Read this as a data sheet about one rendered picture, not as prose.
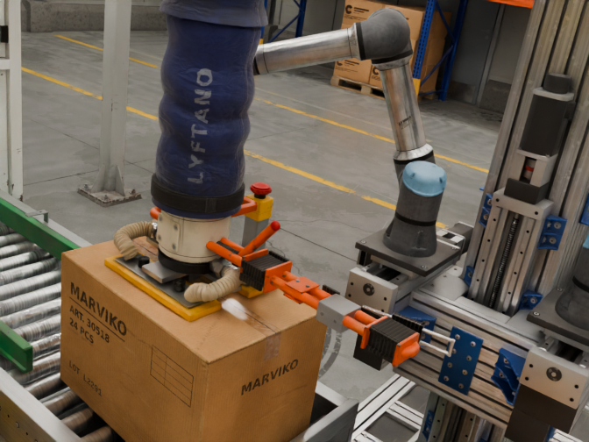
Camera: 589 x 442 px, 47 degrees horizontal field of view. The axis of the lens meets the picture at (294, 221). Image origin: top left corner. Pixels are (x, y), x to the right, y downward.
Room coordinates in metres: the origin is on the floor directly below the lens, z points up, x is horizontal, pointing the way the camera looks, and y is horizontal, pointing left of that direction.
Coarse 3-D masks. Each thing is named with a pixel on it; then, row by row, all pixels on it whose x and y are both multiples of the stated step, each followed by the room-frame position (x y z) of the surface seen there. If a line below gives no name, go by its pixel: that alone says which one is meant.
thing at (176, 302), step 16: (112, 256) 1.54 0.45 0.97; (144, 256) 1.50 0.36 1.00; (128, 272) 1.47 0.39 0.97; (144, 272) 1.47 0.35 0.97; (144, 288) 1.41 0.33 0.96; (160, 288) 1.40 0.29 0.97; (176, 288) 1.40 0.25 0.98; (176, 304) 1.35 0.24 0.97; (192, 304) 1.35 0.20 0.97; (208, 304) 1.37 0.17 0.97; (192, 320) 1.32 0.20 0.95
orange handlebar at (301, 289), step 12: (252, 204) 1.74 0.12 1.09; (156, 216) 1.57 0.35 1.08; (228, 240) 1.48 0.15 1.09; (216, 252) 1.43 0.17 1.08; (228, 252) 1.42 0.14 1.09; (240, 264) 1.38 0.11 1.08; (276, 276) 1.33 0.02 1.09; (288, 276) 1.34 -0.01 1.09; (288, 288) 1.29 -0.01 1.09; (300, 288) 1.28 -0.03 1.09; (312, 288) 1.29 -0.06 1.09; (300, 300) 1.27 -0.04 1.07; (312, 300) 1.25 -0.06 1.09; (360, 312) 1.23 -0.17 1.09; (348, 324) 1.18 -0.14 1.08; (360, 324) 1.18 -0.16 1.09; (408, 348) 1.11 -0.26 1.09
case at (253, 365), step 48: (144, 240) 1.70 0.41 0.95; (96, 288) 1.44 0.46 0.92; (96, 336) 1.44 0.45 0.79; (144, 336) 1.32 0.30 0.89; (192, 336) 1.26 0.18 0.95; (240, 336) 1.29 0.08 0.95; (288, 336) 1.36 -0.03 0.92; (96, 384) 1.43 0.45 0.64; (144, 384) 1.31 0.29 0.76; (192, 384) 1.20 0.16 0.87; (240, 384) 1.25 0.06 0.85; (288, 384) 1.39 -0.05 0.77; (144, 432) 1.30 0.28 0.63; (192, 432) 1.19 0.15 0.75; (240, 432) 1.27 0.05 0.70; (288, 432) 1.41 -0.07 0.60
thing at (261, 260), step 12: (264, 252) 1.41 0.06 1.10; (252, 264) 1.34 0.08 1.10; (264, 264) 1.37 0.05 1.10; (276, 264) 1.38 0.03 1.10; (288, 264) 1.37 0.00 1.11; (240, 276) 1.35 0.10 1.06; (252, 276) 1.34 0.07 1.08; (264, 276) 1.32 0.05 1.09; (264, 288) 1.32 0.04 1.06; (276, 288) 1.34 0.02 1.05
